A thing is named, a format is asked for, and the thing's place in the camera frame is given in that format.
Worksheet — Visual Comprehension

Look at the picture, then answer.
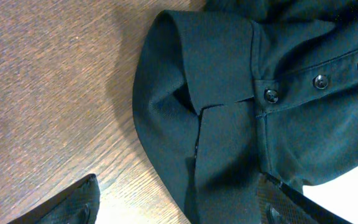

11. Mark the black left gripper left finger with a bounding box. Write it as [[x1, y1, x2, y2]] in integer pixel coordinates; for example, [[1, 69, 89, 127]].
[[9, 174, 100, 224]]

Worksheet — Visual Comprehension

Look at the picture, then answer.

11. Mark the black polo shirt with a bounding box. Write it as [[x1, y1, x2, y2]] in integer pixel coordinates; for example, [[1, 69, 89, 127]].
[[132, 0, 358, 223]]

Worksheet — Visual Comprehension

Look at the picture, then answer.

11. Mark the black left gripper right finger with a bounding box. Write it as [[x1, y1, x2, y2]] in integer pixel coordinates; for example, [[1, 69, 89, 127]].
[[257, 172, 351, 224]]

